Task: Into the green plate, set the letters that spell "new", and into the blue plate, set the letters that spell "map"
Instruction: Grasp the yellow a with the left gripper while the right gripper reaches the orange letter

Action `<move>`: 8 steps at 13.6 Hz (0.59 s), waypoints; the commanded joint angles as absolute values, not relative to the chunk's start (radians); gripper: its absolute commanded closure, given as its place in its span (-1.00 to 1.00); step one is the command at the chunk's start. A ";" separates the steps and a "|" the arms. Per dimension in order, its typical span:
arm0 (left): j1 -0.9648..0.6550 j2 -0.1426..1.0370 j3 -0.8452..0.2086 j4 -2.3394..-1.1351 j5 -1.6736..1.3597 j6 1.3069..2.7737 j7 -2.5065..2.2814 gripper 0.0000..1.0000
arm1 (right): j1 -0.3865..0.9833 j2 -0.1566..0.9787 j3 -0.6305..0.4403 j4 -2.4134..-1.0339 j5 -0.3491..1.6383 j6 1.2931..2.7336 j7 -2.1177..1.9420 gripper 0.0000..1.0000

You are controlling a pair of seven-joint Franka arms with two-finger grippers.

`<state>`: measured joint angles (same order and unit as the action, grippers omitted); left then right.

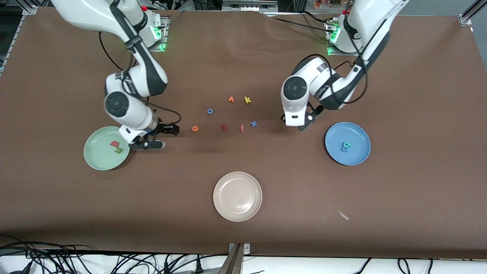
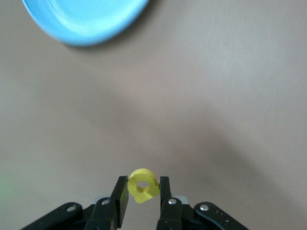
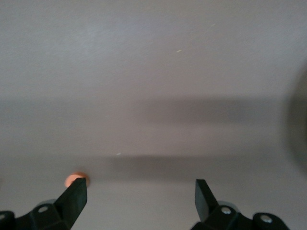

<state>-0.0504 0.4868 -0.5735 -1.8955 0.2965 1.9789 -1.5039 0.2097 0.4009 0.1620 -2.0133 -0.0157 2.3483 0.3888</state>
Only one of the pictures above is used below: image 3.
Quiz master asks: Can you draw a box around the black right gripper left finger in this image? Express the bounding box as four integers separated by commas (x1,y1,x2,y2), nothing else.
0,177,87,230

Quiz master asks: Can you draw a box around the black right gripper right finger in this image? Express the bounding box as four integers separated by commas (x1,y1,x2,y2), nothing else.
190,178,292,230

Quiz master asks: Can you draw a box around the orange foam letter e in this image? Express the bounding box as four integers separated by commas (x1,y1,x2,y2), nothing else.
64,171,90,189

